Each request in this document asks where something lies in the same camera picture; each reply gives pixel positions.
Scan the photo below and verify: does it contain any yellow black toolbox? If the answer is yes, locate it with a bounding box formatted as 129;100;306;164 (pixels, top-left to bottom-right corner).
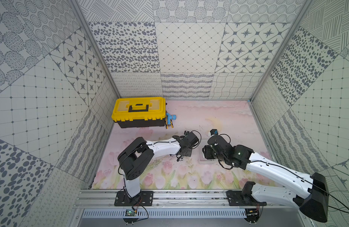
112;97;167;129

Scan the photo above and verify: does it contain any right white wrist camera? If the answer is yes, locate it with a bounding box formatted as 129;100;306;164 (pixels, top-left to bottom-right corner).
210;129;219;136

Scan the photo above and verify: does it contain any blue yellow hand tool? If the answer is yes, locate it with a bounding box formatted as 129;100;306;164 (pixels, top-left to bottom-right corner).
166;112;176;129

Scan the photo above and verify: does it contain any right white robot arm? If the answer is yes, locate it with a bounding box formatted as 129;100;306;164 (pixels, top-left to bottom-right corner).
203;129;330;223

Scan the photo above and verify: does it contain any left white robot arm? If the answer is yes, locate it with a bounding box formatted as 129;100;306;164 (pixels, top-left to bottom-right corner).
117;130;202;199

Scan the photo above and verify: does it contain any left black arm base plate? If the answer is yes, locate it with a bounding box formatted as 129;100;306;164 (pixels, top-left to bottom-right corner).
115;191;154;207

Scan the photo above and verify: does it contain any aluminium mounting rail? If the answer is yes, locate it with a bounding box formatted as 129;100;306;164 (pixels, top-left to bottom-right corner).
73;189;307;209

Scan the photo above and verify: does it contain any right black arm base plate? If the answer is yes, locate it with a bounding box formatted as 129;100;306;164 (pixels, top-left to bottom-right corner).
226;190;267;207

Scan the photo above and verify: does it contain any white slotted cable duct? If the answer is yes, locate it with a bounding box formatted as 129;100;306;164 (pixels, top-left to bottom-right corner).
82;208;246;218

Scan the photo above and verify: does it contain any clear plastic storage box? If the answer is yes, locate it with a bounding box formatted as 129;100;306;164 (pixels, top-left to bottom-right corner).
198;148;218;165

